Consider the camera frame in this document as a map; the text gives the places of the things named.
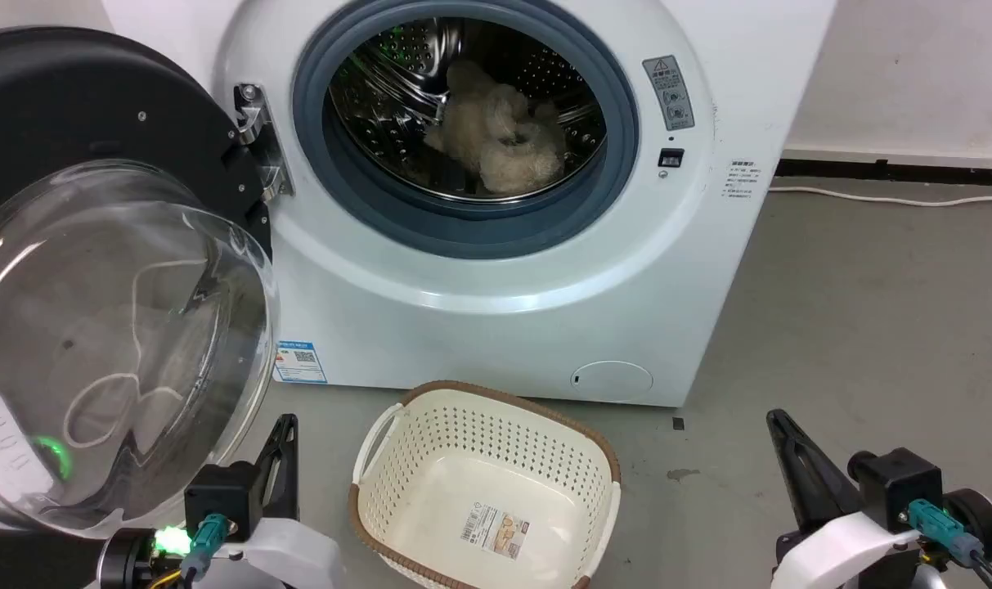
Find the black washer door with glass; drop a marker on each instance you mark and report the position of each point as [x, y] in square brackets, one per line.
[95, 245]

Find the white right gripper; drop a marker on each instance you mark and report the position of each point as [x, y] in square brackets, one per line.
[839, 552]

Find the white laundry basket brown rim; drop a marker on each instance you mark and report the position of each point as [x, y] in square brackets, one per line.
[430, 458]

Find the chrome door hinge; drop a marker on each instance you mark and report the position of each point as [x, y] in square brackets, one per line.
[262, 139]

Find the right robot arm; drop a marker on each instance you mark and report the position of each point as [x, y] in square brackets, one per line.
[974, 523]

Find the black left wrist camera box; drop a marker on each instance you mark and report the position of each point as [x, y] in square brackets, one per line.
[222, 499]

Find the perforated steel drum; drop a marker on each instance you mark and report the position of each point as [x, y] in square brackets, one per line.
[389, 90]

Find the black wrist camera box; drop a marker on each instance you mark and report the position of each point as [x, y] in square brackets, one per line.
[900, 487]
[222, 499]

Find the grey warning sticker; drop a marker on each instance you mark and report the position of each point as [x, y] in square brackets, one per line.
[669, 92]

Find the paper label in basket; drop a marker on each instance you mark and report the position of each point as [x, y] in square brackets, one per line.
[496, 530]

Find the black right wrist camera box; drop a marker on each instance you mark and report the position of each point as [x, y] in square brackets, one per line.
[900, 487]

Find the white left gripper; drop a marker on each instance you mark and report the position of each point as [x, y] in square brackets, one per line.
[291, 552]

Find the round white filter cover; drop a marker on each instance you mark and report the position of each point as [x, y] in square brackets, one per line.
[611, 381]

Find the blue energy label sticker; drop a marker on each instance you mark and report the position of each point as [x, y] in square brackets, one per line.
[300, 361]

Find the black door latch socket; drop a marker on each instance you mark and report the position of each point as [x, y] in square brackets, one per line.
[670, 157]

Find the white front-load washing machine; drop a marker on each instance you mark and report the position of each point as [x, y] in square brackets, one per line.
[496, 319]

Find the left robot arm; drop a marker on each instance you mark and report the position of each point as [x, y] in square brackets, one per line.
[127, 560]

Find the beige fluffy plush toy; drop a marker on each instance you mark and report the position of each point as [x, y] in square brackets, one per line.
[504, 135]

